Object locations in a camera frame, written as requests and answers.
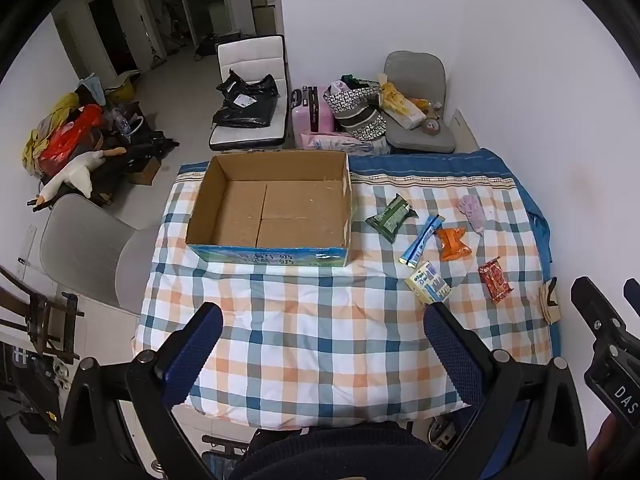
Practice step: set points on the plaid blanket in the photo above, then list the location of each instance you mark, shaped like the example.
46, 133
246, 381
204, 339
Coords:
325, 340

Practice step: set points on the red snack packet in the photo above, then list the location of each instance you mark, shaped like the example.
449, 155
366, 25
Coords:
495, 280

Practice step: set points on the blue stick packet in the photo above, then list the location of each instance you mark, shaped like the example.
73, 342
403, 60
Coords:
421, 241

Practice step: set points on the yellow and blue carton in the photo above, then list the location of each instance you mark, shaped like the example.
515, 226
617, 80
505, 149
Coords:
427, 282

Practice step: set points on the red plastic bag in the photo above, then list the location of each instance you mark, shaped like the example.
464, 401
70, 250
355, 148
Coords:
67, 135

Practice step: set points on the white padded chair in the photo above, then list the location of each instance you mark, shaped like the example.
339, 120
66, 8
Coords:
250, 60

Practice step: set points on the purple sock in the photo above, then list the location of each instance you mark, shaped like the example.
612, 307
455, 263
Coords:
472, 212

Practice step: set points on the grey shell chair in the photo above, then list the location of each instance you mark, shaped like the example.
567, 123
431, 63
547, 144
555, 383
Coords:
85, 245

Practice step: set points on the pink suitcase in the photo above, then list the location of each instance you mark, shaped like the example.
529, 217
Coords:
312, 115

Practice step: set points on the yellow shopping bag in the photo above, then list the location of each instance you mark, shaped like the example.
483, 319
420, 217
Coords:
121, 91

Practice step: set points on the black plastic bag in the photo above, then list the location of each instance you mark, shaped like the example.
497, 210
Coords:
245, 105

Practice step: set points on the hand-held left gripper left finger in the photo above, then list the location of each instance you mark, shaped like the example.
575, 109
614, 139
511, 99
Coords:
195, 355

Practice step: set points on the orange snack packet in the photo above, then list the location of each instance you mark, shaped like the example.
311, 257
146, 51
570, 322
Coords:
454, 244

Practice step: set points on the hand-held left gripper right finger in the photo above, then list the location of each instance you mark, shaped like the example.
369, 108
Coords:
452, 355

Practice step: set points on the yellow snack bag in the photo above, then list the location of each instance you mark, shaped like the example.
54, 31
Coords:
400, 105

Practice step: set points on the black and white patterned tote bag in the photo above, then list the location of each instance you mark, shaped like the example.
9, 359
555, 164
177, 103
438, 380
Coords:
357, 110

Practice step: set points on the green snack packet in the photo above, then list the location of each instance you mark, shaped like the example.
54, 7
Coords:
390, 217

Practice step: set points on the white goose plush toy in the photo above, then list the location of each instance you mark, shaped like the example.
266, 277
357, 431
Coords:
75, 177

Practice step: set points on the beige blanket tag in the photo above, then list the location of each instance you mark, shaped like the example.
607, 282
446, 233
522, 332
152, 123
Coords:
551, 302

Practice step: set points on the yellow cloth bundle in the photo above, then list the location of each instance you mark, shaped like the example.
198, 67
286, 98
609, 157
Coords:
35, 145

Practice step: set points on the grey padded chair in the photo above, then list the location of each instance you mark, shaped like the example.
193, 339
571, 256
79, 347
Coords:
420, 67

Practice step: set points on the floral tissue pack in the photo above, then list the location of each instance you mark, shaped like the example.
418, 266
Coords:
340, 142

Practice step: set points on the dark wooden folding chair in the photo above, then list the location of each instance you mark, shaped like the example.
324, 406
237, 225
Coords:
37, 315

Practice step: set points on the light blue cloth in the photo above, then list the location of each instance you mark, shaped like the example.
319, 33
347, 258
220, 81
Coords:
95, 89

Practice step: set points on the person's right forearm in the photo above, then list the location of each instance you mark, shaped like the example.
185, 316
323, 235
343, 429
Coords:
615, 450

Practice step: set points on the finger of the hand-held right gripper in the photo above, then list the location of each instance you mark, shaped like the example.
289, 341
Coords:
634, 297
595, 310

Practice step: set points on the small brown cardboard box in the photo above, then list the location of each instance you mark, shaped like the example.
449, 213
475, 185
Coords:
142, 172

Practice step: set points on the person's dark clothing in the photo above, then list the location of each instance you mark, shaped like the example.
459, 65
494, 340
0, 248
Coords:
340, 455

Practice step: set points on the tape roll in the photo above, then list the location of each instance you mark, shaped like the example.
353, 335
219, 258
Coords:
431, 126

